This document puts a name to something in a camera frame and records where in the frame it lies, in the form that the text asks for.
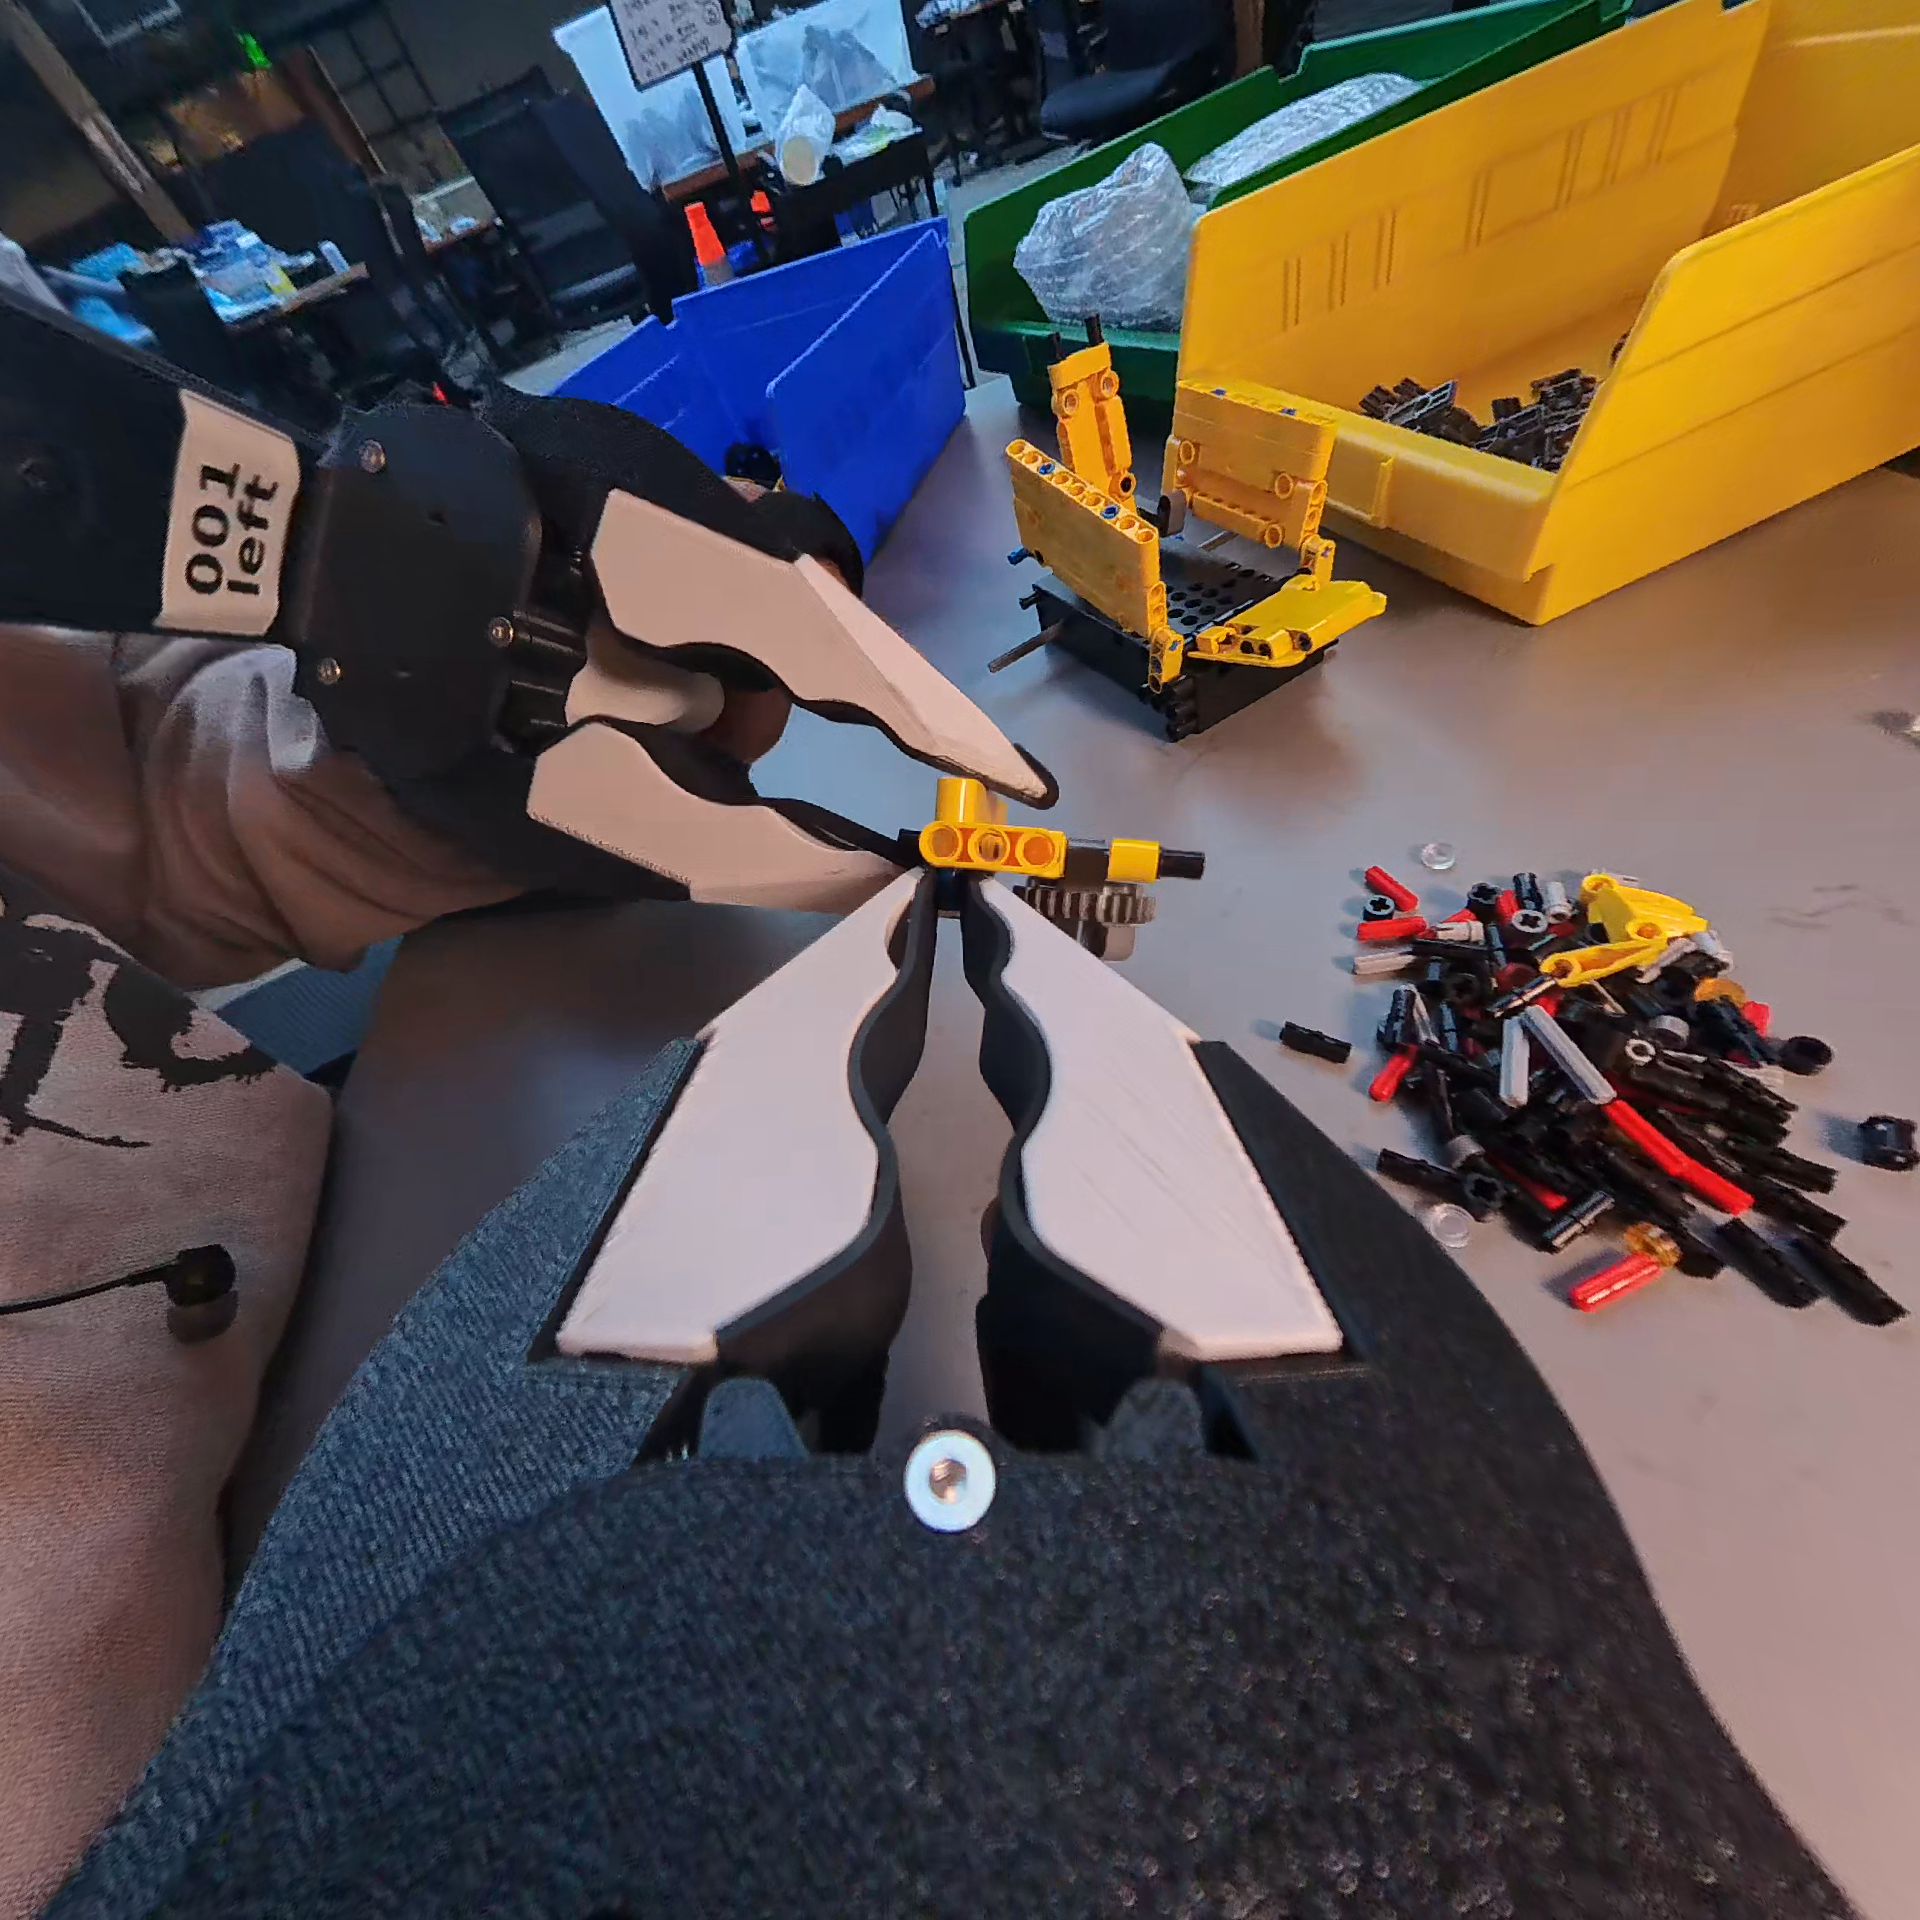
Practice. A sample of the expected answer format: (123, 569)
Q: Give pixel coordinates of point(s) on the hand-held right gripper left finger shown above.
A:
(718, 1199)

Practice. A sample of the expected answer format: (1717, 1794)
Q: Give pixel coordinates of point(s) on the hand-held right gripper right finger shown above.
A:
(1152, 1186)

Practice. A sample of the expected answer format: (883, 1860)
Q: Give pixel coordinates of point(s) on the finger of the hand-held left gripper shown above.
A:
(780, 614)
(659, 816)

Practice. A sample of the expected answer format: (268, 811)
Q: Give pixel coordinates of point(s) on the yellow gear block assembly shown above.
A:
(990, 848)

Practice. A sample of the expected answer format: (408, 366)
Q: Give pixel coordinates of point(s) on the person's left forearm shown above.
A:
(226, 811)

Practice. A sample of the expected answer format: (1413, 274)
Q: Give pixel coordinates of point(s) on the grey desk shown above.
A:
(1498, 780)

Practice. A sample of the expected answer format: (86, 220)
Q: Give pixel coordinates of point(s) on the short black pin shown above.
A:
(1317, 1044)

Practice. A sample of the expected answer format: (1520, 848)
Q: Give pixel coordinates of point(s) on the blue storage bin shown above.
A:
(840, 375)

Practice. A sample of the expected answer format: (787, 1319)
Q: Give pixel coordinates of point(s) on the yellow black robot model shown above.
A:
(1095, 555)

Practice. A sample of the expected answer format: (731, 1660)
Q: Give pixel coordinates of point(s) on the cluttered workbench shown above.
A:
(226, 280)

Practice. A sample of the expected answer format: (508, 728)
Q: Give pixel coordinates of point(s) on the orange traffic cone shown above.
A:
(707, 239)

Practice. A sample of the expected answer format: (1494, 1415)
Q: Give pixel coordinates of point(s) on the green storage bin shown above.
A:
(993, 293)

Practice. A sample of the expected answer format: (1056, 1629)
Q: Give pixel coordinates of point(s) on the person's dark blue trousers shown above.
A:
(302, 1014)

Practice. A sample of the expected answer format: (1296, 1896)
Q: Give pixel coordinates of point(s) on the pile of small building pieces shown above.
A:
(1592, 1080)

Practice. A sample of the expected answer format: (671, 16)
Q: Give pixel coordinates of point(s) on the white paper cup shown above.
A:
(804, 151)

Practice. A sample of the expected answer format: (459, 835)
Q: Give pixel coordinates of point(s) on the crumpled clear plastic bag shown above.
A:
(1117, 239)

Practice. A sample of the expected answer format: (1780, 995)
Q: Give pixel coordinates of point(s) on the clear plastic box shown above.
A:
(845, 54)

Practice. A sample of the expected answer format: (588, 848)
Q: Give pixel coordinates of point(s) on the white sign board on stand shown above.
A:
(666, 36)

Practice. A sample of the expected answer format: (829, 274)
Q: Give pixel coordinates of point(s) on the person's beige hoodie torso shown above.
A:
(117, 1423)

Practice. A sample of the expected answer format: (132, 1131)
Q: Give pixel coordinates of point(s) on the black office chair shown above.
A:
(1125, 59)

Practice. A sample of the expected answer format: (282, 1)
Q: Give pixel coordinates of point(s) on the bubble wrap bag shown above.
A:
(1304, 127)

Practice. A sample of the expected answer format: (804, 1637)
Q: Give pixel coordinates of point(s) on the yellow storage bin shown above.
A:
(1425, 270)

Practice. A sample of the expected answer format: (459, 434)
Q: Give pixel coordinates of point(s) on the black round connector piece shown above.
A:
(1888, 1140)

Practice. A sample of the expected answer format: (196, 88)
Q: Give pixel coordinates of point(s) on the pile of dark pieces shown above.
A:
(1498, 419)

